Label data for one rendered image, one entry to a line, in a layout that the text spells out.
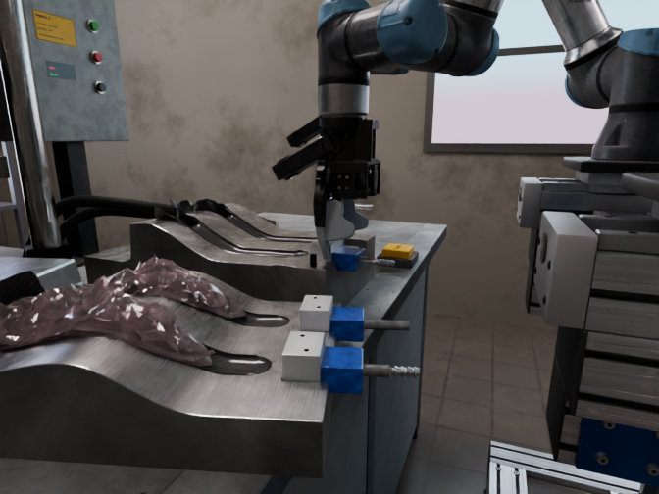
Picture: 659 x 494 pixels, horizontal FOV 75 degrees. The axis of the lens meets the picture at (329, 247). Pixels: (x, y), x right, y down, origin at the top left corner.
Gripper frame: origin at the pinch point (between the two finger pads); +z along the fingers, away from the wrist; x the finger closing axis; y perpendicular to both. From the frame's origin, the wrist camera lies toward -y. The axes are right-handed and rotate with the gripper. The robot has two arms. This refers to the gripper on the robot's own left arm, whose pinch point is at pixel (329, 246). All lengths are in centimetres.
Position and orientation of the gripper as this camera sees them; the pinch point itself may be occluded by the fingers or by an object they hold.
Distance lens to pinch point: 69.2
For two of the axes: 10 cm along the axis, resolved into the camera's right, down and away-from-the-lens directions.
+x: 3.7, -2.3, 9.0
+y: 9.3, 1.0, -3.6
